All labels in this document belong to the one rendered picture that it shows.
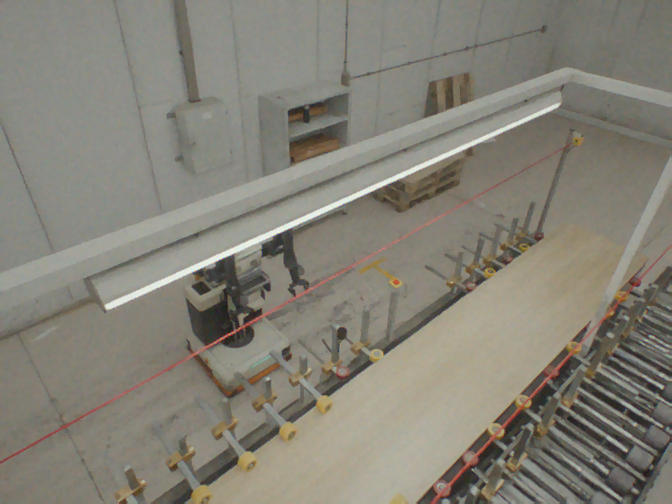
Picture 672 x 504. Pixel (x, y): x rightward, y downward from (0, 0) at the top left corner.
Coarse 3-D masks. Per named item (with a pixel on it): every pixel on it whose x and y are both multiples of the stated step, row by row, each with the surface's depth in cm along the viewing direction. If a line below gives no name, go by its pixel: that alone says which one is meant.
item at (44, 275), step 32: (512, 96) 218; (640, 96) 232; (416, 128) 183; (448, 128) 194; (320, 160) 159; (352, 160) 163; (224, 192) 140; (256, 192) 141; (288, 192) 149; (160, 224) 126; (192, 224) 130; (640, 224) 255; (64, 256) 114; (96, 256) 115; (128, 256) 121; (0, 288) 104; (32, 288) 108; (608, 288) 283
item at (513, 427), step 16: (640, 272) 392; (624, 288) 372; (576, 336) 322; (560, 368) 338; (560, 384) 374; (544, 400) 357; (512, 432) 337; (480, 448) 274; (496, 448) 327; (480, 464) 317; (448, 480) 254; (464, 480) 304; (432, 496) 246; (448, 496) 275
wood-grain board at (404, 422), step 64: (576, 256) 384; (640, 256) 386; (448, 320) 321; (512, 320) 323; (576, 320) 324; (384, 384) 278; (448, 384) 279; (512, 384) 280; (320, 448) 244; (384, 448) 245; (448, 448) 246
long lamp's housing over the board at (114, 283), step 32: (544, 96) 243; (480, 128) 209; (384, 160) 178; (416, 160) 185; (320, 192) 158; (352, 192) 167; (224, 224) 141; (256, 224) 144; (160, 256) 128; (192, 256) 132; (96, 288) 118; (128, 288) 122
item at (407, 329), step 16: (512, 256) 417; (496, 272) 408; (432, 304) 363; (448, 304) 368; (416, 320) 349; (400, 336) 336; (384, 352) 329; (352, 368) 312; (336, 384) 302; (288, 416) 282; (256, 432) 273; (272, 432) 275; (256, 448) 271; (208, 464) 257; (224, 464) 257; (208, 480) 252; (160, 496) 243; (176, 496) 243
